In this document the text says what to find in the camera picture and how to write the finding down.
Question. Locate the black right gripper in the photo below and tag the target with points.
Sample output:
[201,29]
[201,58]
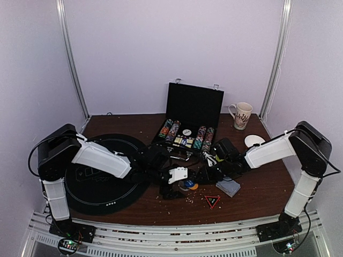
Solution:
[204,174]

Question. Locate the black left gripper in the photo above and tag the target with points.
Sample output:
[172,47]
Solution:
[166,195]

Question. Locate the clear black round button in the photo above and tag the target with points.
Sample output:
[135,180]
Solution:
[182,186]

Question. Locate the blue small blind button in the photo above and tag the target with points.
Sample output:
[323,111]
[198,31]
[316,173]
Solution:
[188,183]

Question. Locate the black poker chip case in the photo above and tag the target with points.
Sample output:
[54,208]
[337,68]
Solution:
[194,107]

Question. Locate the orange round button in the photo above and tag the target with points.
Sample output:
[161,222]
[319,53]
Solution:
[194,187]

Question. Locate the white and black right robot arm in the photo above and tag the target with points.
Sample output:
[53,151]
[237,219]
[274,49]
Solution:
[304,143]

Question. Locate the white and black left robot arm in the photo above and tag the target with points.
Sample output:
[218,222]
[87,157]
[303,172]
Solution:
[116,154]

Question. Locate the yellow-green bowl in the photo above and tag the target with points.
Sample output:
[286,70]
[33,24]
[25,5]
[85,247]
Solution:
[218,158]

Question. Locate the red and black triangle card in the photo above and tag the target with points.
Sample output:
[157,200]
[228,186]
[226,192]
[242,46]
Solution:
[212,200]

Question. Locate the grey card deck box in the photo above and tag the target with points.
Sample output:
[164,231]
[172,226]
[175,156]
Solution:
[229,187]

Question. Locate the right outer poker chip row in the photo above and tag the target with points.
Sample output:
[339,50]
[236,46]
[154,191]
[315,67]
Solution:
[206,146]

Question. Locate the cream card deck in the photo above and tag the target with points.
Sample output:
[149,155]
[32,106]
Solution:
[177,141]

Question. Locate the white dealer button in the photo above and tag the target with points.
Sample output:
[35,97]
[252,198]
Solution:
[187,132]

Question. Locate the left inner poker chip row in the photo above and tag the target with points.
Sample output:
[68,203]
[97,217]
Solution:
[173,131]

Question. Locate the white and orange bowl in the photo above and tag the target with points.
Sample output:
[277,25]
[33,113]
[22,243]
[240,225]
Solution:
[253,139]

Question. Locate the left outer poker chip row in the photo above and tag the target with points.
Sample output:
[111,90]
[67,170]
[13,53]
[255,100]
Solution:
[165,129]

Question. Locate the cream patterned mug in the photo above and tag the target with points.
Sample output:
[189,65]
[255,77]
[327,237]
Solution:
[240,113]

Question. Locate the round black poker mat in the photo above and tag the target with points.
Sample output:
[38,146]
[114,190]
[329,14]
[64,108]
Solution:
[93,192]

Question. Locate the right green circuit board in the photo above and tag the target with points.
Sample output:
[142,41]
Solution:
[287,246]

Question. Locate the green circuit board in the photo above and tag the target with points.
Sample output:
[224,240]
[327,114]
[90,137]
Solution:
[68,246]
[287,246]

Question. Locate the left green circuit board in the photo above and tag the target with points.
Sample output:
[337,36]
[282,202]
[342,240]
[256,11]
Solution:
[68,246]

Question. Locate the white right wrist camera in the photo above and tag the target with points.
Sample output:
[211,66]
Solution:
[209,159]

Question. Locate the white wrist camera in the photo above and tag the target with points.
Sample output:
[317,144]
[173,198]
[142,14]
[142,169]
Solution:
[209,159]
[177,174]

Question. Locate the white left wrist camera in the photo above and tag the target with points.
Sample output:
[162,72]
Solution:
[177,174]

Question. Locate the aluminium front rail base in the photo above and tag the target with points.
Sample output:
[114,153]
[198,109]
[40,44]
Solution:
[222,239]

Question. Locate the left aluminium frame post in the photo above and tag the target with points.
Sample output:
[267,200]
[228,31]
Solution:
[70,58]

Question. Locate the aluminium frame post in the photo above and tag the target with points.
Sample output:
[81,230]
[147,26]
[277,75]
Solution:
[276,66]
[70,58]

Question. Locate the right aluminium frame post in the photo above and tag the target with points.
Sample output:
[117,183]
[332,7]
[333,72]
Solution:
[276,66]

